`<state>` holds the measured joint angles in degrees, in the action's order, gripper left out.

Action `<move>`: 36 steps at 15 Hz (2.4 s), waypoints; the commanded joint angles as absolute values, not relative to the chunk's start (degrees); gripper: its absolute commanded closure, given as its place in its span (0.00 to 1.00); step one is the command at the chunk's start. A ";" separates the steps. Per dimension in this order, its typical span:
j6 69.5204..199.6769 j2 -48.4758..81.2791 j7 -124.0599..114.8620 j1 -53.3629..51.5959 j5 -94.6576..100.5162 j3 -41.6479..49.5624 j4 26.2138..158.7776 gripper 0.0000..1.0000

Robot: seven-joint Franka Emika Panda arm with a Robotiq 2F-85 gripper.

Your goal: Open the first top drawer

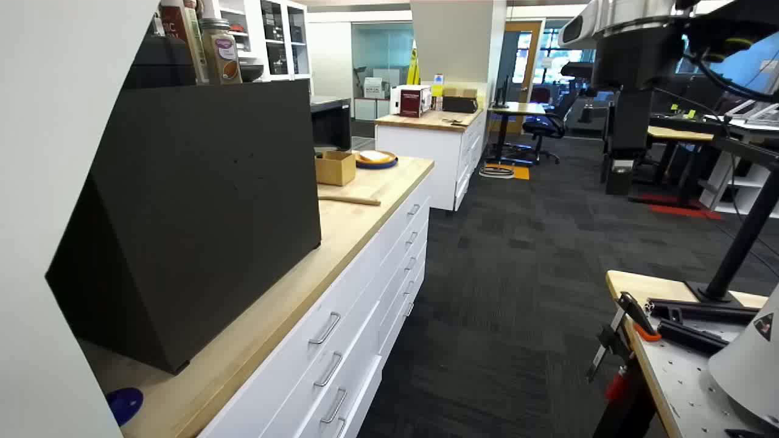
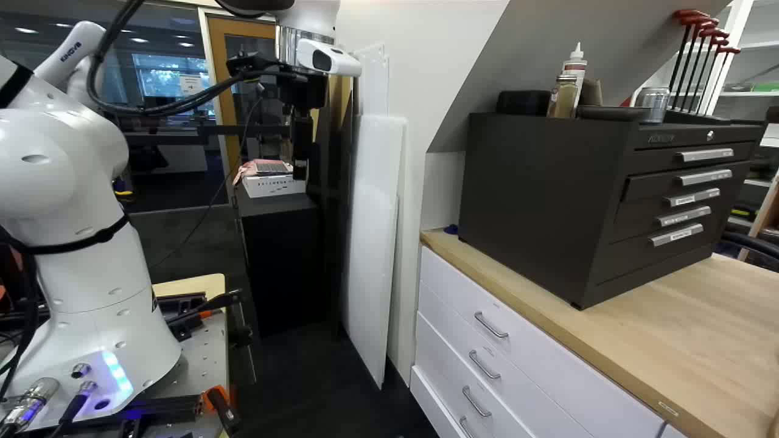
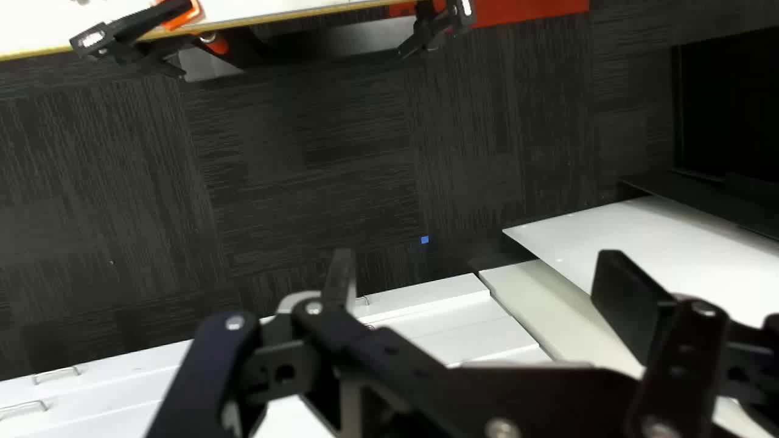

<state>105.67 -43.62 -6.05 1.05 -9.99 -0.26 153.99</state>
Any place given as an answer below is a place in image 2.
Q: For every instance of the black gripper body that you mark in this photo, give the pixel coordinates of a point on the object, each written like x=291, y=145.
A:
x=303, y=92

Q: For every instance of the steel top drawer handle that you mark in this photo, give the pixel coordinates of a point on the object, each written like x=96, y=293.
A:
x=495, y=332

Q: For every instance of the steel drawer handle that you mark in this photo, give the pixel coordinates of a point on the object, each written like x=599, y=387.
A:
x=477, y=406
x=482, y=366
x=495, y=332

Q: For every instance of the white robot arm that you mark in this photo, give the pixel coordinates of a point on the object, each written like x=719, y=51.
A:
x=79, y=246

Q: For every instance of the white leaning board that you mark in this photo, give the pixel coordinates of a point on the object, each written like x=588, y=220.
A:
x=374, y=236

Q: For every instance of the pink white box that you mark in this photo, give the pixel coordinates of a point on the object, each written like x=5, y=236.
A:
x=269, y=179

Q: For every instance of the white glue bottle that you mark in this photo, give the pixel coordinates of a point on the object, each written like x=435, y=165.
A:
x=577, y=63

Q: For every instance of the black metal tool chest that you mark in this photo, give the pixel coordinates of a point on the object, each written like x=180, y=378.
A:
x=595, y=208

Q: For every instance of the metal robot mounting table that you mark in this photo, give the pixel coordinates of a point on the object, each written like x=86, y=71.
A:
x=102, y=348

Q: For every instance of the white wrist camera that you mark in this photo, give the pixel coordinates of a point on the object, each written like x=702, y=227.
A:
x=327, y=58

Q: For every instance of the black pedestal stand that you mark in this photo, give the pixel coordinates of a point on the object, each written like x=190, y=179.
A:
x=280, y=238

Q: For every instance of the red handled clamps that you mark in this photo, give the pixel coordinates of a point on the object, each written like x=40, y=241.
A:
x=704, y=44

